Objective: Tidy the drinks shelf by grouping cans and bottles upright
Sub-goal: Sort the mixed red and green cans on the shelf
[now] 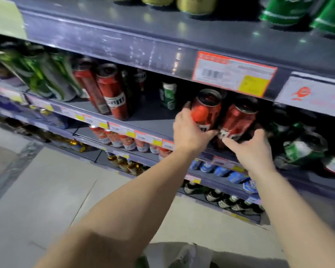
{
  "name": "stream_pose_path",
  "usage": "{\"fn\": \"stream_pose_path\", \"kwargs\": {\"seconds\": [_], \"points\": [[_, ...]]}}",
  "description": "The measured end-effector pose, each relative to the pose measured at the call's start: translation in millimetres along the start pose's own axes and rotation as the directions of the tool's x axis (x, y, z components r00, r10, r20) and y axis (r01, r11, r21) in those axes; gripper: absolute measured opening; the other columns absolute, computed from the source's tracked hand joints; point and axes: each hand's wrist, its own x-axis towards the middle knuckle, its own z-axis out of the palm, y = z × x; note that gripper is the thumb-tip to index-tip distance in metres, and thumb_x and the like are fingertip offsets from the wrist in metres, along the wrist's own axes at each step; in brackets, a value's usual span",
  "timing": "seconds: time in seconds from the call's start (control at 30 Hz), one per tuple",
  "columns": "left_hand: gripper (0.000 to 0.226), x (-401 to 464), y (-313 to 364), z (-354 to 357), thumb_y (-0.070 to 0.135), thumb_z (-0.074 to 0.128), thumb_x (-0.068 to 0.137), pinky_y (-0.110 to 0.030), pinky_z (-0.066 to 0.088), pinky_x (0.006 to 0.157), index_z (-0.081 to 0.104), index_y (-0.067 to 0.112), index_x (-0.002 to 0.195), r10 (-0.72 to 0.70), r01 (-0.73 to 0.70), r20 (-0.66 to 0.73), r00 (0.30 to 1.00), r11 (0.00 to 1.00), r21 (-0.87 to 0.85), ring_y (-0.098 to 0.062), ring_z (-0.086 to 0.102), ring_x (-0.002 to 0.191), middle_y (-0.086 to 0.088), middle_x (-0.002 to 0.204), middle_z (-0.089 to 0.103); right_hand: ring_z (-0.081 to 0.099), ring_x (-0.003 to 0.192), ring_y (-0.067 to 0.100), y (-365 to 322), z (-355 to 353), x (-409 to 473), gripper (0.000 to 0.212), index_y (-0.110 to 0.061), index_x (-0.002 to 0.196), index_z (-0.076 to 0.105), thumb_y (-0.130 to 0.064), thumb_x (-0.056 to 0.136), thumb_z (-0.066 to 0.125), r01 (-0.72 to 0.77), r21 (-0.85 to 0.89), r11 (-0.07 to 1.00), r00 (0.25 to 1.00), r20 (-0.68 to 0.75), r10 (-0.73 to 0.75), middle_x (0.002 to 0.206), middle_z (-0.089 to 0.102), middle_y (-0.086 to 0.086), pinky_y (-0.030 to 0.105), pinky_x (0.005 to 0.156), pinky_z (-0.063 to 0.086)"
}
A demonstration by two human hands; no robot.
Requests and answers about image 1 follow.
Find white notice card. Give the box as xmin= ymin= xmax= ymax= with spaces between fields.
xmin=275 ymin=71 xmax=335 ymax=120

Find person's left hand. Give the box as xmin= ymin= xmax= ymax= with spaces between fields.
xmin=172 ymin=101 xmax=219 ymax=154

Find yellow paper sign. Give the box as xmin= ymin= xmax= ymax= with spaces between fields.
xmin=0 ymin=0 xmax=28 ymax=40

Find person's white top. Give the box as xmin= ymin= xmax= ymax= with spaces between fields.
xmin=143 ymin=241 xmax=214 ymax=268

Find person's right forearm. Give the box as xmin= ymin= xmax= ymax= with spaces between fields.
xmin=248 ymin=166 xmax=335 ymax=268

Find orange-bordered price tag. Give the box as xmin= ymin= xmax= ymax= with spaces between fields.
xmin=192 ymin=51 xmax=278 ymax=99

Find person's left forearm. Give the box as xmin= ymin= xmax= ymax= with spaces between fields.
xmin=35 ymin=149 xmax=201 ymax=268

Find short green beer cans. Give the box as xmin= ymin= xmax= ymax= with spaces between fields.
xmin=269 ymin=119 xmax=296 ymax=137
xmin=283 ymin=132 xmax=329 ymax=166
xmin=159 ymin=82 xmax=178 ymax=111

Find grey store shelving unit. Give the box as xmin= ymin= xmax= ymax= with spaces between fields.
xmin=0 ymin=0 xmax=335 ymax=229

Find tall green-white beer cans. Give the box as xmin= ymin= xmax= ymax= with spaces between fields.
xmin=49 ymin=51 xmax=84 ymax=98
xmin=23 ymin=50 xmax=73 ymax=101
xmin=0 ymin=44 xmax=55 ymax=99

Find person's right hand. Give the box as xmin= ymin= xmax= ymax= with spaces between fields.
xmin=222 ymin=128 xmax=277 ymax=179

